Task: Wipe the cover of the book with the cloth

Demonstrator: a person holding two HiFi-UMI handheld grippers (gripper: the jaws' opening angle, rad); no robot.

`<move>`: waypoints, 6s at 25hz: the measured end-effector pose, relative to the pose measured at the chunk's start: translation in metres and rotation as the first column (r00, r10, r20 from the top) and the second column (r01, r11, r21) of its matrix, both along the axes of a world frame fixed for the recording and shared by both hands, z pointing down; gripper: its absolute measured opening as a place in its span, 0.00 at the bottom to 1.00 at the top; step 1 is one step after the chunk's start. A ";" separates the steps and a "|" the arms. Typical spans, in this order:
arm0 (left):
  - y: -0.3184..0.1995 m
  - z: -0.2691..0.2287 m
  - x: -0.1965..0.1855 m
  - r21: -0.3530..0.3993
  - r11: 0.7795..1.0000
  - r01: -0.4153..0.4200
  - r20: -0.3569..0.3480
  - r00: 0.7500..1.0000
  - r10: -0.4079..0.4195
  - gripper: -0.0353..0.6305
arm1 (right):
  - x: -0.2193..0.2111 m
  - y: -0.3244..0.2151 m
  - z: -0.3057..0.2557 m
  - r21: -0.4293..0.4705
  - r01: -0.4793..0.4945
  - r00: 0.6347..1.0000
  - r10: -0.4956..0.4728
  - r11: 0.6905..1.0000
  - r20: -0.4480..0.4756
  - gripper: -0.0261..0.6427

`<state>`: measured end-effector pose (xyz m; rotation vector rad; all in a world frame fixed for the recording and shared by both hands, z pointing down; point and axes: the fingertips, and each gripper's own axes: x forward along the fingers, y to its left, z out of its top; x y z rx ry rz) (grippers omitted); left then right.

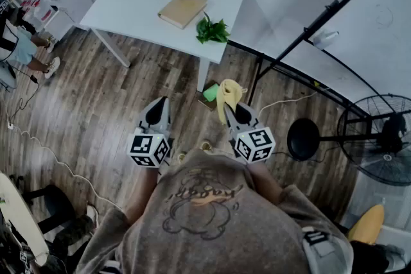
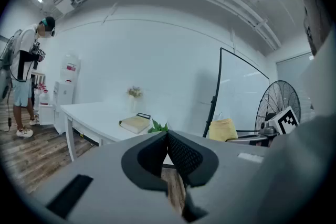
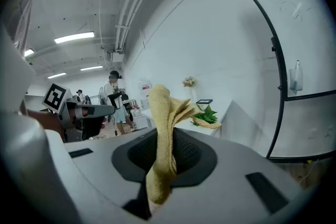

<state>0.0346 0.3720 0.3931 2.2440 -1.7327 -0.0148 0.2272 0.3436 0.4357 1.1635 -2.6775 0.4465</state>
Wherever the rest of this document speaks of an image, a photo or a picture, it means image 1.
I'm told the black floor fan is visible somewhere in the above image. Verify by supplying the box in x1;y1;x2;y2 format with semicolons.
286;93;411;187

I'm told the yellow cloth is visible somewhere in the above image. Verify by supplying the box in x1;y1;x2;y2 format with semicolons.
215;78;248;125

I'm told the person's brown printed shirt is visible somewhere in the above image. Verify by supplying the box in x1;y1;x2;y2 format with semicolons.
75;148;354;274

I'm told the person's right forearm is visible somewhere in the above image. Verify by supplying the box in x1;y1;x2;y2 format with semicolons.
247;160;285;206

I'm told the dark camouflage bag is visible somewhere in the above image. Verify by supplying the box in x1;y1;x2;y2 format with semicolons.
48;214;97;267

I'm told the person's left forearm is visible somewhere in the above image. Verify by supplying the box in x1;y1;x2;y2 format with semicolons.
123;165;160;225

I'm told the black helmet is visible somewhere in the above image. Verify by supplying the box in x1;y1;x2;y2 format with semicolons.
349;239;407;274

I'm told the black chair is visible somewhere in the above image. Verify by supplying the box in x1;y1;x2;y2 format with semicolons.
21;184;78;235

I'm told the grey shoulder strap black buckle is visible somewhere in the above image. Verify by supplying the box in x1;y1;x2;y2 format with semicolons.
301;226;354;274

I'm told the pile of red-label packets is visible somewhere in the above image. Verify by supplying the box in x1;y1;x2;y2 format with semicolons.
9;0;58;33

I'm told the cream round table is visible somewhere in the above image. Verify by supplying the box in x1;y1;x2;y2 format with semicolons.
0;172;49;267

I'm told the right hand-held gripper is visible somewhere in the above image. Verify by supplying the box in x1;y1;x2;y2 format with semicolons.
223;101;276;164

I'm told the tan book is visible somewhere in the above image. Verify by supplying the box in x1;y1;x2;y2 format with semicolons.
157;0;209;30

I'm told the black metal frame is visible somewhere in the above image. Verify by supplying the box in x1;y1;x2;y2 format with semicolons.
247;0;411;113

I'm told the yellow oval board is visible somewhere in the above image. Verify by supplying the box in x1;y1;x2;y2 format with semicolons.
347;203;385;245

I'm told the green roll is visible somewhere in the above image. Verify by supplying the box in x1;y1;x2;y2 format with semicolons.
202;85;220;103

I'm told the black floor cable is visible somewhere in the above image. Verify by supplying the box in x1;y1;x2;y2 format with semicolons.
9;65;44;121

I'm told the brown cardboard box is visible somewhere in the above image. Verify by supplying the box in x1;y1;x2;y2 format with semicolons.
197;80;222;112

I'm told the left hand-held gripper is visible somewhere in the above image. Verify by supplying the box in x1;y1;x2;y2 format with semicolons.
127;96;171;168

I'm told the green leafy plant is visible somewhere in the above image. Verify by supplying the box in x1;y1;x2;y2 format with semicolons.
195;11;231;45

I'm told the white plastic bottle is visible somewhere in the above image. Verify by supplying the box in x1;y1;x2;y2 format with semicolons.
312;30;340;49

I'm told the white floor cable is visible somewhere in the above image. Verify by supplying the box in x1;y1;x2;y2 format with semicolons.
258;91;319;118
0;99;125;212

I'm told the white table leg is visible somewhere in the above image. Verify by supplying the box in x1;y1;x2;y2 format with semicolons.
196;57;211;93
91;28;132;69

